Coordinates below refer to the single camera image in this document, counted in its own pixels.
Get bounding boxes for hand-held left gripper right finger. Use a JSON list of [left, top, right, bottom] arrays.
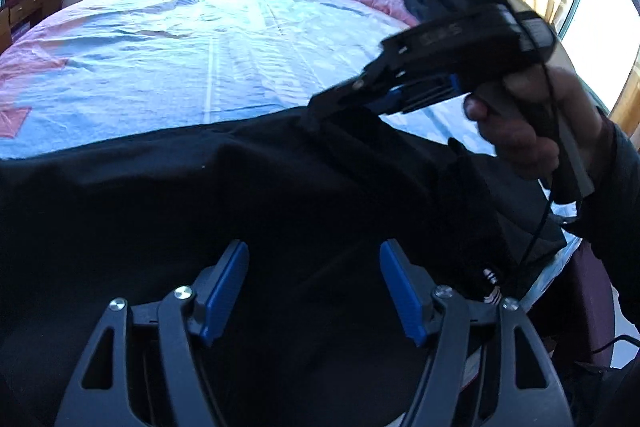
[[379, 238, 575, 427]]

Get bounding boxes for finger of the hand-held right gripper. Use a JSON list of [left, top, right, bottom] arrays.
[[305, 68, 396, 132], [345, 86, 407, 116]]

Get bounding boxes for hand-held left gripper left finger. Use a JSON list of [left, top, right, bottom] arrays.
[[54, 239, 250, 427]]

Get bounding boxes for black pants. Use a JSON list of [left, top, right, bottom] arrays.
[[0, 107, 568, 427]]

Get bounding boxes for person's right forearm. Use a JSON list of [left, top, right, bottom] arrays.
[[565, 107, 640, 308]]

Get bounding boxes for person's right hand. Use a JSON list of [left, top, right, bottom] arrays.
[[462, 66, 610, 182]]

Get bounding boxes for large bright window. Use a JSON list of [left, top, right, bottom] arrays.
[[555, 0, 640, 118]]

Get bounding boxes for bed with light blue sheet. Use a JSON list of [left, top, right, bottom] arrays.
[[0, 0, 571, 308]]

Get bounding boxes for dark maroon cloth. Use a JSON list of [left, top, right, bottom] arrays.
[[530, 239, 618, 368]]

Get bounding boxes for brown wooden desk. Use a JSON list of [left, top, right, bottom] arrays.
[[0, 0, 66, 52]]

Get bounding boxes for black cable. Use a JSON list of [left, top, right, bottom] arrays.
[[512, 57, 563, 273]]

